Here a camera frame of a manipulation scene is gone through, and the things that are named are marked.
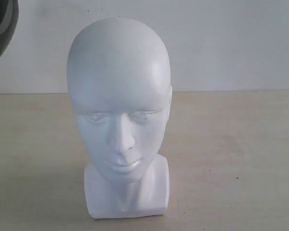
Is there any white mannequin head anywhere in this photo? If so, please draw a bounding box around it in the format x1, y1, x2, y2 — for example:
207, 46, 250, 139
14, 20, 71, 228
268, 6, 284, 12
66, 18, 172, 218

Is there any black helmet with visor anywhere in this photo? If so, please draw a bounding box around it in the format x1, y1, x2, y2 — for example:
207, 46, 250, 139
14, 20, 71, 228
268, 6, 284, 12
0, 0, 19, 57

